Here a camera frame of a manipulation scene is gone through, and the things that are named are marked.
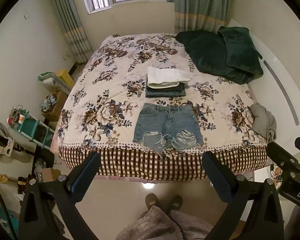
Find green striped curtain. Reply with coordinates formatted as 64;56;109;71
48;0;94;64
174;0;232;35

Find small cardboard box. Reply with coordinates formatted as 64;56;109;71
41;167;62;183

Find brown checked bed sheet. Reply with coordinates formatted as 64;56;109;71
58;144;268;181

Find floral bed blanket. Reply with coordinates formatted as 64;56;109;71
56;33;268;155

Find ripped blue denim shorts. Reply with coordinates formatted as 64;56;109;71
132;102;205;153

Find person's left slipper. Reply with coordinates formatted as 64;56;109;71
145;193;159;216

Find folded dark denim pants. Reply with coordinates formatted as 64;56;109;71
145;82;186;99

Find crumpled grey cloth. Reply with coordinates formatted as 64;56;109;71
250;102;277;143

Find clear green-lidded plastic container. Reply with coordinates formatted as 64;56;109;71
38;72;63;92

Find dark green plush blanket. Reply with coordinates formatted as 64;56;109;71
175;26;264;85

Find yellow box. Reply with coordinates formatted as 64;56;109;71
54;69;74;91

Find white bed headboard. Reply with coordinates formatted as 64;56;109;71
227;19;300;157

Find folded white pants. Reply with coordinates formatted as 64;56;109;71
146;66;191;89

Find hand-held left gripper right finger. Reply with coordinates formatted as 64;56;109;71
201;151;283;240

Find teal metal shelf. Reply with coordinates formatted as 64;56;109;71
9;109;56;153

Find brown cardboard box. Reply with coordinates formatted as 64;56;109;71
41;90;68;122

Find person's slipper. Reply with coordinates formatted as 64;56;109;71
145;193;159;216
168;195;184;216

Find standing floor fan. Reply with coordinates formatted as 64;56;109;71
0;119;31;165

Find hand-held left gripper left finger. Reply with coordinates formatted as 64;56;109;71
18;151;102;240

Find person's right leg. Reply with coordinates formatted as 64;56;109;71
170;209;213;240

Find person's right slipper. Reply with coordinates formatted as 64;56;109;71
168;195;184;216

